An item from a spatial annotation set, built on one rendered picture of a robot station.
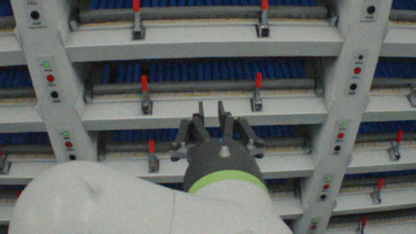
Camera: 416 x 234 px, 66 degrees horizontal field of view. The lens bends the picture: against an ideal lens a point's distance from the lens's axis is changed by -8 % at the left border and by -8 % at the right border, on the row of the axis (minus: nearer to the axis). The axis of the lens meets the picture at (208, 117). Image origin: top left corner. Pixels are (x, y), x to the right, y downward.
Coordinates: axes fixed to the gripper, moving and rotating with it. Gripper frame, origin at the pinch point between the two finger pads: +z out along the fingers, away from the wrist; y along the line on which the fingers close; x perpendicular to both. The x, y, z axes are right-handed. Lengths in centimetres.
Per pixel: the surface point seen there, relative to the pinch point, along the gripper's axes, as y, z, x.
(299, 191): 30, 33, -40
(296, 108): 22.3, 21.9, -7.6
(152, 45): -11.3, 17.0, 9.3
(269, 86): 16.2, 26.1, -3.1
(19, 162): -54, 29, -24
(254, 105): 11.5, 20.4, -5.9
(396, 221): 72, 37, -60
